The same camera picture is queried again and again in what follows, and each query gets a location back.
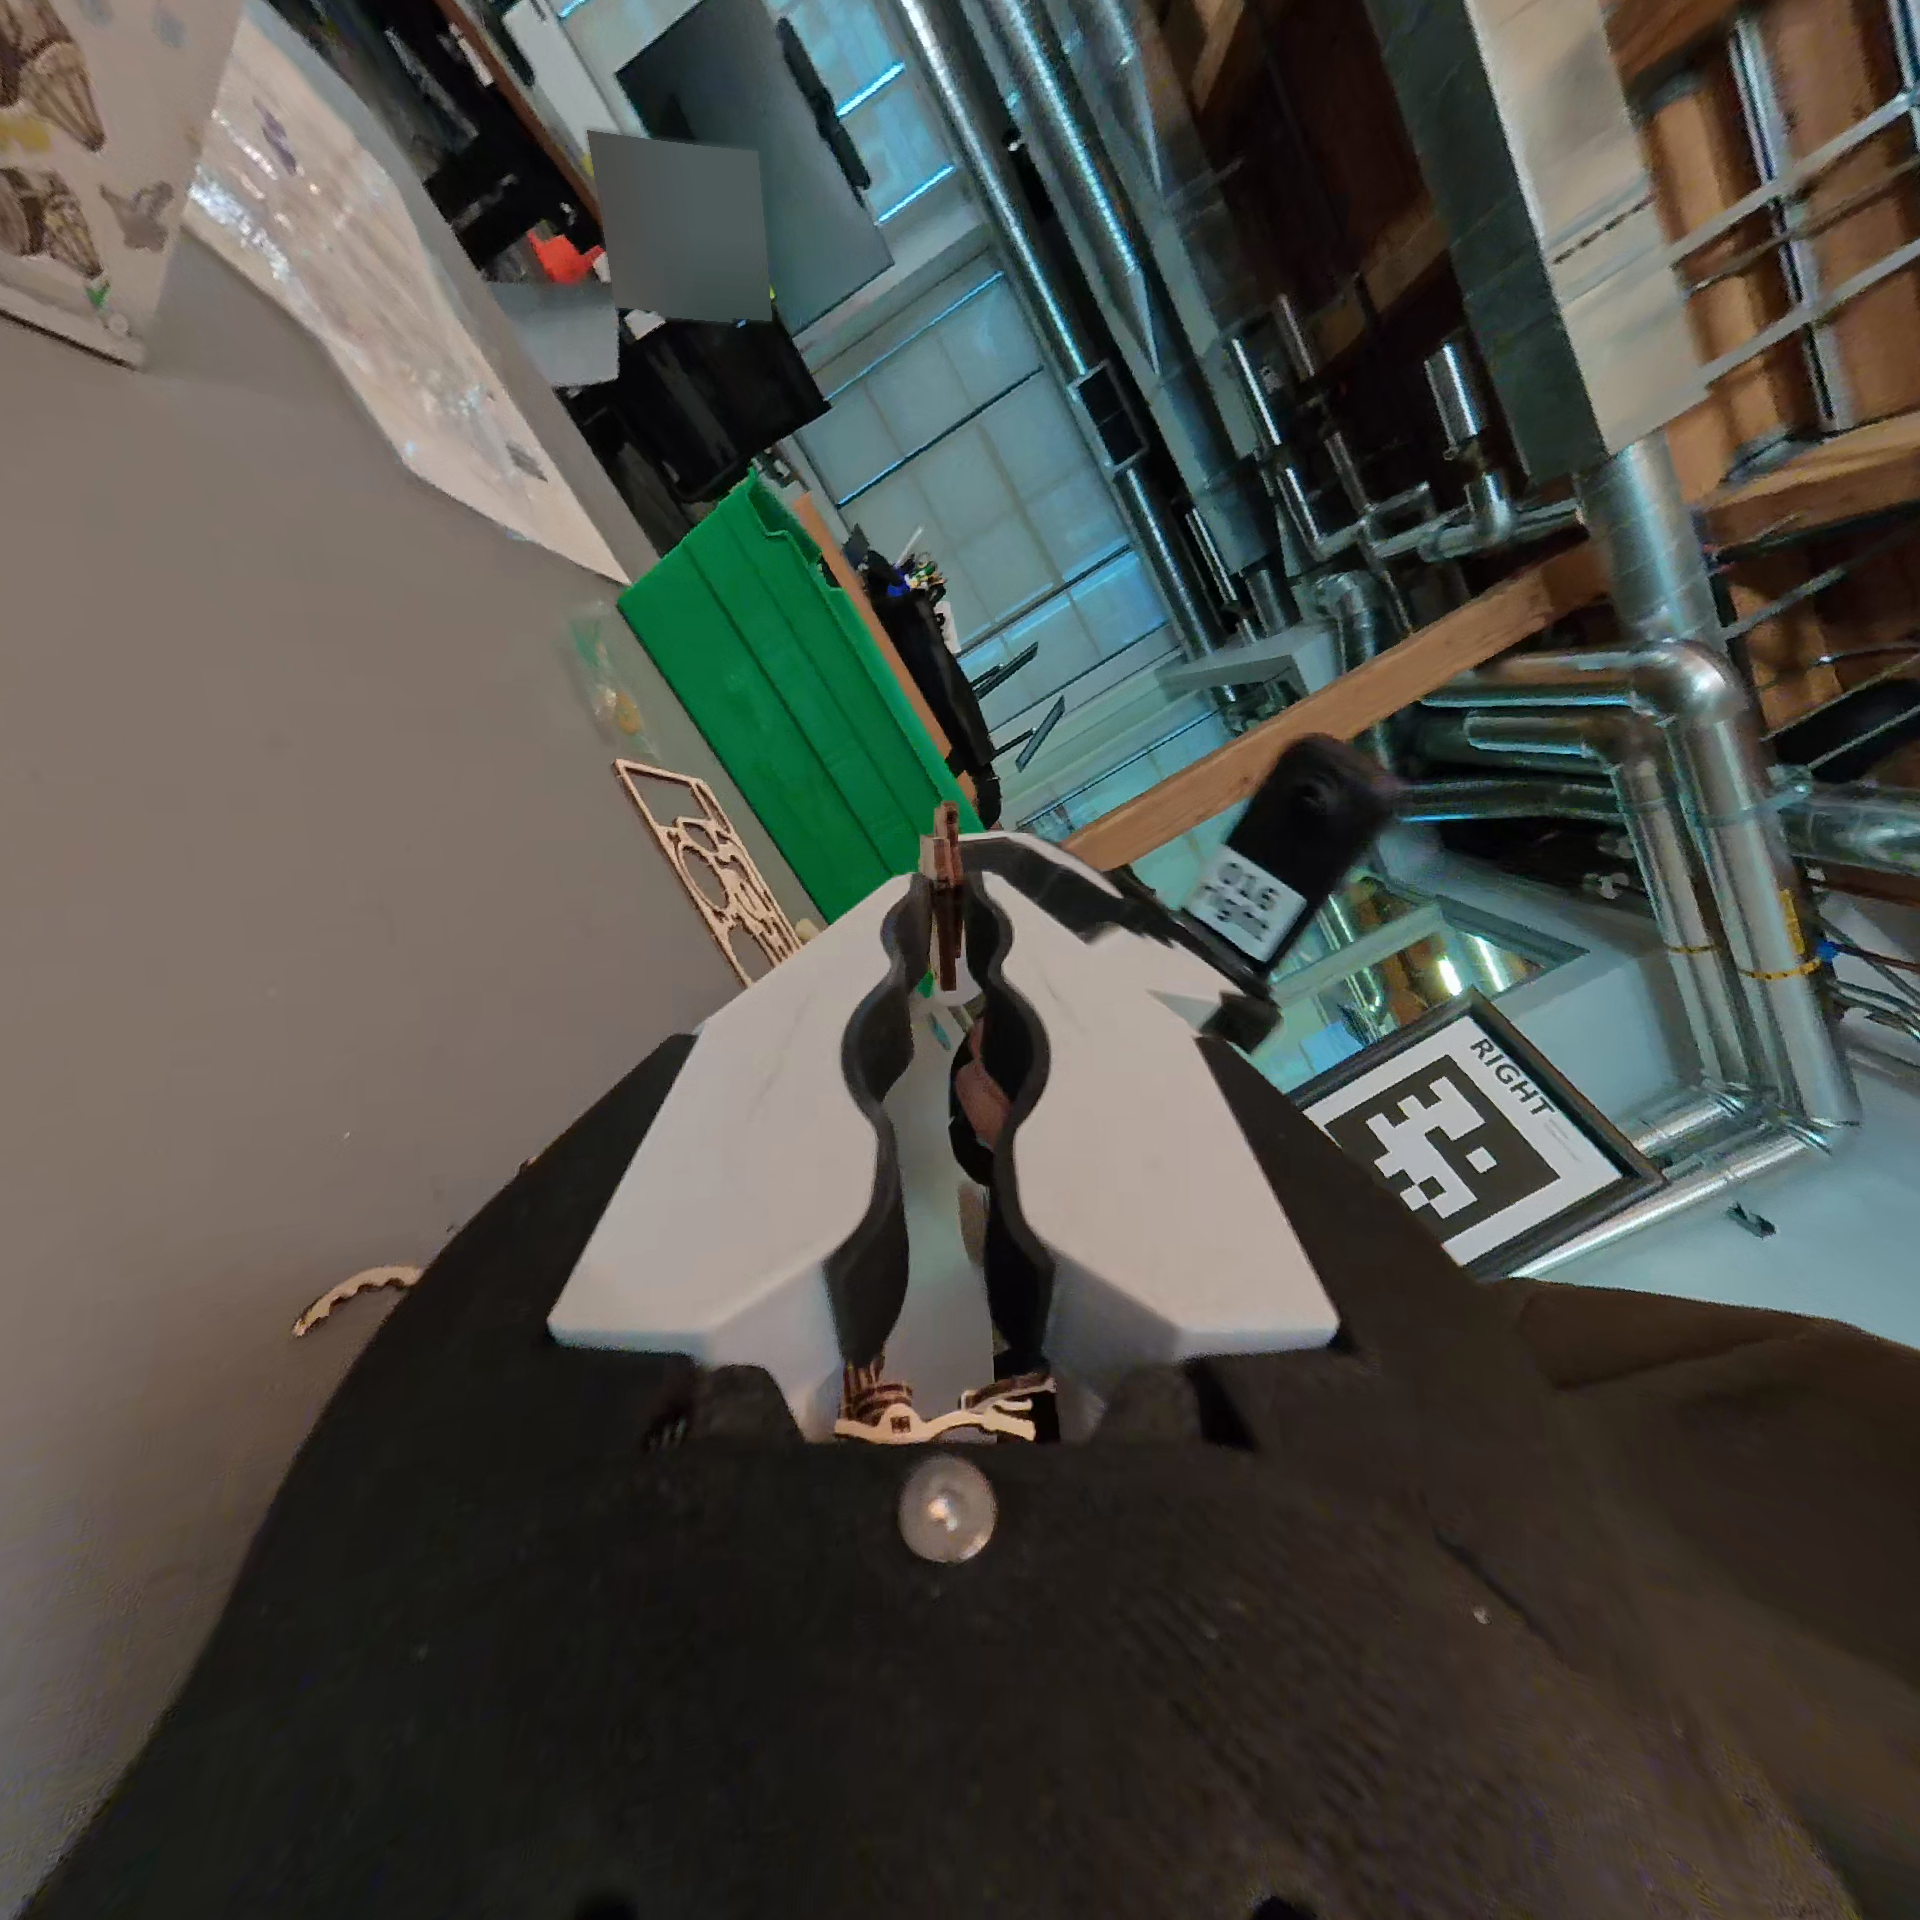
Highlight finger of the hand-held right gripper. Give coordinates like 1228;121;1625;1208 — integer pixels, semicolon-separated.
973;835;1146;949
1102;896;1286;1057

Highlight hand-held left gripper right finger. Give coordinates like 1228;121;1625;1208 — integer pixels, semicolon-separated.
979;883;1343;1447

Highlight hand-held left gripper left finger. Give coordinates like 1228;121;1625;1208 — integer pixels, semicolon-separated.
547;874;949;1435

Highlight grey desk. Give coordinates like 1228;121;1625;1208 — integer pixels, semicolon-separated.
0;0;842;1920

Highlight wooden ceiling beam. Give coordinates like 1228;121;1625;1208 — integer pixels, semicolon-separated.
1065;541;1630;877

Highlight framed marker sign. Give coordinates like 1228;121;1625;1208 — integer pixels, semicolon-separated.
1297;991;1668;1278

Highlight green plastic bin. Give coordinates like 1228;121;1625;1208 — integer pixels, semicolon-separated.
619;469;985;925

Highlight curved wooden gear piece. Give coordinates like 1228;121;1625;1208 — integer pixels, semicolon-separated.
292;1264;426;1339

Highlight clear plastic bag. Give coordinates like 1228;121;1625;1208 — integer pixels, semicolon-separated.
562;600;656;746

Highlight person's brown shirt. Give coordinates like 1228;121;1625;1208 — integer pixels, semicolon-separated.
1500;1275;1920;1920

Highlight open instruction booklet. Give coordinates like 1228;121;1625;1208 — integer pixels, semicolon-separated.
0;0;633;589

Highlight wooden cut-out frame sheet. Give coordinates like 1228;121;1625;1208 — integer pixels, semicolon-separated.
613;757;812;988

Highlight silver ventilation duct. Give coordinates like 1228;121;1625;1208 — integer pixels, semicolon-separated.
1574;435;1867;1151

